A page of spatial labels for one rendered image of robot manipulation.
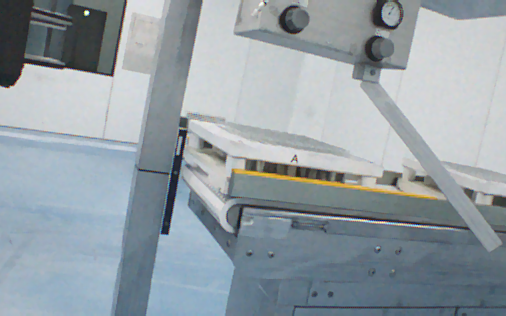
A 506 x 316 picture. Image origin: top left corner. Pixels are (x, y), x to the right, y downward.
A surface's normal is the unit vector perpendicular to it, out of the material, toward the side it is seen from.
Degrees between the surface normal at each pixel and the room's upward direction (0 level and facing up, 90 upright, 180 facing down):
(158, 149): 90
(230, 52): 90
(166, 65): 90
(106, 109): 90
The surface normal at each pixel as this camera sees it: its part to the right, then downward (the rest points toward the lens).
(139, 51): 0.47, 0.20
